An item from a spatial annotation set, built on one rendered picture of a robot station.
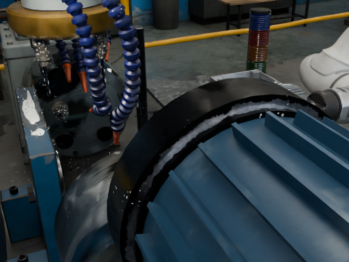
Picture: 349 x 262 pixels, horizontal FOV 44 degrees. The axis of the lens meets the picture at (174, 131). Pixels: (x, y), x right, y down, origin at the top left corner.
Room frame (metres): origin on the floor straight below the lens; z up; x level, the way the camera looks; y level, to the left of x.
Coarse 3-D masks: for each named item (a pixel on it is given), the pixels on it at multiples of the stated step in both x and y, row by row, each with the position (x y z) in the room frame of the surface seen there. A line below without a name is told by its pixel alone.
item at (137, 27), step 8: (136, 32) 0.90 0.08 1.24; (144, 48) 0.91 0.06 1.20; (144, 56) 0.91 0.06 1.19; (144, 64) 0.91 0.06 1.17; (144, 72) 0.90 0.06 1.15; (144, 80) 0.90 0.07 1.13; (144, 88) 0.90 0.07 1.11; (144, 96) 0.90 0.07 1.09; (136, 104) 0.90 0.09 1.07; (144, 104) 0.90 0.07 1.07; (144, 112) 0.90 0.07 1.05; (144, 120) 0.90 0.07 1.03
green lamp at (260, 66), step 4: (248, 60) 1.21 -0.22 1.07; (248, 64) 1.21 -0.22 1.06; (252, 64) 1.20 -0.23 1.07; (256, 64) 1.19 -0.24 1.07; (260, 64) 1.19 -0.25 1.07; (264, 64) 1.20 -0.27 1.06; (248, 68) 1.21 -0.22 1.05; (252, 68) 1.20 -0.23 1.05; (256, 68) 1.19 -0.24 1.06; (260, 68) 1.19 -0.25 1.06; (264, 68) 1.20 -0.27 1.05; (264, 72) 1.20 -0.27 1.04
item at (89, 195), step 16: (112, 160) 0.51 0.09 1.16; (80, 176) 0.51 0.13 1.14; (96, 176) 0.49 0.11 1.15; (112, 176) 0.48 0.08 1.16; (80, 192) 0.48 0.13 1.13; (96, 192) 0.46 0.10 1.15; (64, 208) 0.48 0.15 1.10; (80, 208) 0.45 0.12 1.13; (96, 208) 0.43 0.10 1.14; (64, 224) 0.46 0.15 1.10; (80, 224) 0.43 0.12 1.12; (96, 224) 0.41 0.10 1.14; (64, 240) 0.44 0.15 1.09; (80, 240) 0.40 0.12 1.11; (96, 240) 0.38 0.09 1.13; (112, 240) 0.37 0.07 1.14; (64, 256) 0.42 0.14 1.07; (80, 256) 0.38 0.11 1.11; (96, 256) 0.36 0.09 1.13; (112, 256) 0.36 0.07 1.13
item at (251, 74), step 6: (240, 72) 0.91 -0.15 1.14; (246, 72) 0.92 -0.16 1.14; (252, 72) 0.91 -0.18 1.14; (258, 72) 0.91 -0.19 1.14; (210, 78) 0.88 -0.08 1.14; (216, 78) 0.87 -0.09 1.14; (222, 78) 0.89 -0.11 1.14; (264, 78) 0.90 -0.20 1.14; (270, 78) 0.88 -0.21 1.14; (282, 84) 0.84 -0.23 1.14
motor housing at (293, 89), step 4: (284, 84) 0.93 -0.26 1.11; (288, 84) 0.94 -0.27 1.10; (288, 88) 0.90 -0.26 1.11; (292, 88) 0.90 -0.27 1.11; (296, 88) 0.90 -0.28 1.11; (292, 92) 0.89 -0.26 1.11; (296, 92) 0.89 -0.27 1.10; (300, 92) 0.89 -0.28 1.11; (304, 92) 0.89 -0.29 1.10; (300, 96) 0.87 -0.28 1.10; (304, 96) 0.88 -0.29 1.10
